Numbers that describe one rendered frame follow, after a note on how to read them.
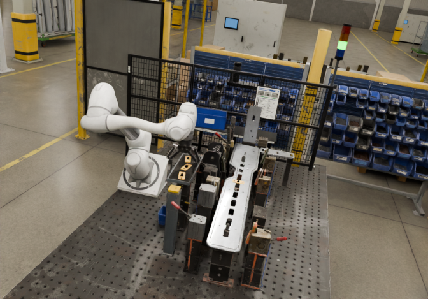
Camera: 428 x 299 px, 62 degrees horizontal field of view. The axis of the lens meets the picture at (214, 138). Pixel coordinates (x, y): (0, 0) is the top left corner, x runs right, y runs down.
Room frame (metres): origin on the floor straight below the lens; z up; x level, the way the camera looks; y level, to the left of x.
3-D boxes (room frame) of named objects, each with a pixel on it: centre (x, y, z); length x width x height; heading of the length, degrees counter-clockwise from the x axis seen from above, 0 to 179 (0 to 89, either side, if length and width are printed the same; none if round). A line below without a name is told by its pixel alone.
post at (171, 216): (1.73, 0.19, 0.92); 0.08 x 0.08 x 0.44; 83
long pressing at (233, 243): (2.15, -0.21, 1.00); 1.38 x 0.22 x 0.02; 173
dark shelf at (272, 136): (3.09, -0.12, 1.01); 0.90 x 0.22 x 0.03; 83
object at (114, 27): (4.50, 1.29, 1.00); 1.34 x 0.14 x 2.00; 77
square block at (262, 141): (2.89, -0.43, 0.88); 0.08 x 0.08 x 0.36; 83
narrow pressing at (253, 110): (2.90, -0.31, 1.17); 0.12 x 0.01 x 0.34; 83
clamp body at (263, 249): (1.57, -0.32, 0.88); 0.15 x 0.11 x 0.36; 83
